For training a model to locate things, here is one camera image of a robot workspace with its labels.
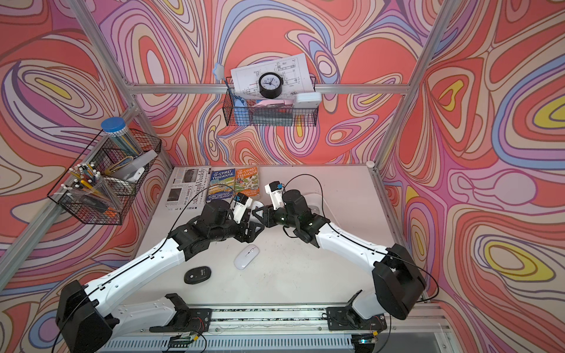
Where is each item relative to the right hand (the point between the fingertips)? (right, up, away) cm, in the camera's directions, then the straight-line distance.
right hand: (256, 217), depth 77 cm
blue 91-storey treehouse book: (-21, +12, +31) cm, 40 cm away
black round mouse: (-23, -22, +4) cm, 32 cm away
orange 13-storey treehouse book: (-9, +13, +33) cm, 37 cm away
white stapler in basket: (-40, +17, -5) cm, 44 cm away
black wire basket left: (-54, +21, +1) cm, 58 cm away
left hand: (+1, -2, -2) cm, 3 cm away
